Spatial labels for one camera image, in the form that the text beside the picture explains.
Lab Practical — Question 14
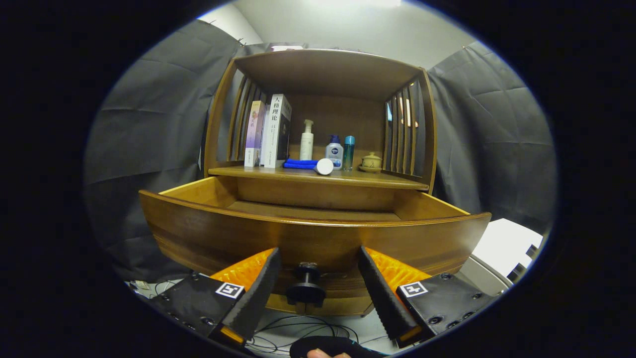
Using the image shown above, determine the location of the black backdrop cloth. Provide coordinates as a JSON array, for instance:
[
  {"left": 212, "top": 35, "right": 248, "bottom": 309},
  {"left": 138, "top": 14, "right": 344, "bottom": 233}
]
[{"left": 84, "top": 19, "right": 557, "bottom": 281}]

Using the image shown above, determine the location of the blue folded cloth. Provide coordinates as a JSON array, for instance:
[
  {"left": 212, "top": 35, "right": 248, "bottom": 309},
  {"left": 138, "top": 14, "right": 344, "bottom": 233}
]
[{"left": 283, "top": 158, "right": 321, "bottom": 170}]

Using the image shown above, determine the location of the grey ribbed panel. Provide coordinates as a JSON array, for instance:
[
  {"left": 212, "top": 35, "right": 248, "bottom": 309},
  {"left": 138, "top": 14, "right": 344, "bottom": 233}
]
[{"left": 456, "top": 255, "right": 513, "bottom": 297}]

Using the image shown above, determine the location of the white board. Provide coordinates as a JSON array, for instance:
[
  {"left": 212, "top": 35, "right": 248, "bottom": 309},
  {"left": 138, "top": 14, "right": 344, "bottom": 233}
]
[{"left": 472, "top": 218, "right": 544, "bottom": 277}]

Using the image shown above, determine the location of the purple book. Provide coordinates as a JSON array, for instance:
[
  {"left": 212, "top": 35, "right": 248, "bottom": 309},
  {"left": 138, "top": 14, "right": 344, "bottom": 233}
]
[{"left": 244, "top": 100, "right": 266, "bottom": 168}]

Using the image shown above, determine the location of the wooden drawer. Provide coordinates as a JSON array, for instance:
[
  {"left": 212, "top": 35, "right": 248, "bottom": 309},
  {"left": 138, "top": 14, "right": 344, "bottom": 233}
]
[{"left": 139, "top": 175, "right": 492, "bottom": 317}]

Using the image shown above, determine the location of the black floor cable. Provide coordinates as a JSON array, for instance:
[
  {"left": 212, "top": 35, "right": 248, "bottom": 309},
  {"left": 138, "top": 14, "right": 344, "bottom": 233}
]
[{"left": 246, "top": 313, "right": 393, "bottom": 356}]

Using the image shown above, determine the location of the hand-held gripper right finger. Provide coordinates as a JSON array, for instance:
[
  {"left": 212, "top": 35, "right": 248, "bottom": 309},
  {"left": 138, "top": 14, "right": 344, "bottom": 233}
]
[{"left": 358, "top": 246, "right": 497, "bottom": 350}]

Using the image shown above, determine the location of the white book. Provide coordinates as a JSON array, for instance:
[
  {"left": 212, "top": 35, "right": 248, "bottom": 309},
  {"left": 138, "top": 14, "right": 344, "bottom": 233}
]
[{"left": 262, "top": 93, "right": 292, "bottom": 169}]

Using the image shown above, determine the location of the wooden cabinet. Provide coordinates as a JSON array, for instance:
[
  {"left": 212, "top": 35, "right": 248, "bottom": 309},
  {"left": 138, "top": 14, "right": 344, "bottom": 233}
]
[{"left": 203, "top": 48, "right": 439, "bottom": 317}]

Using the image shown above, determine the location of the white pump bottle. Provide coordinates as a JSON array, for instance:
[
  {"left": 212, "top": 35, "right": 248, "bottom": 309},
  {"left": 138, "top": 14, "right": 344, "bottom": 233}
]
[{"left": 300, "top": 119, "right": 315, "bottom": 161}]

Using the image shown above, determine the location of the wooden countertop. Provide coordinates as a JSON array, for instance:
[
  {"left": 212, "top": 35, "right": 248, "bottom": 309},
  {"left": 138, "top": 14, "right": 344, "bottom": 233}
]
[{"left": 208, "top": 166, "right": 430, "bottom": 191}]

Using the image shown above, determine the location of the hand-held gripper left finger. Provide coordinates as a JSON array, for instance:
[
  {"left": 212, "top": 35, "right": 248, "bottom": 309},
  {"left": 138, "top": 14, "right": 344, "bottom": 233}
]
[{"left": 149, "top": 247, "right": 282, "bottom": 349}]

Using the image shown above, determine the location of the white bottle with blue cap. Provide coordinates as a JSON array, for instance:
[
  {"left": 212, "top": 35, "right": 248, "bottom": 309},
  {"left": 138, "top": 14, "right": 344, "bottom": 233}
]
[{"left": 325, "top": 134, "right": 344, "bottom": 171}]

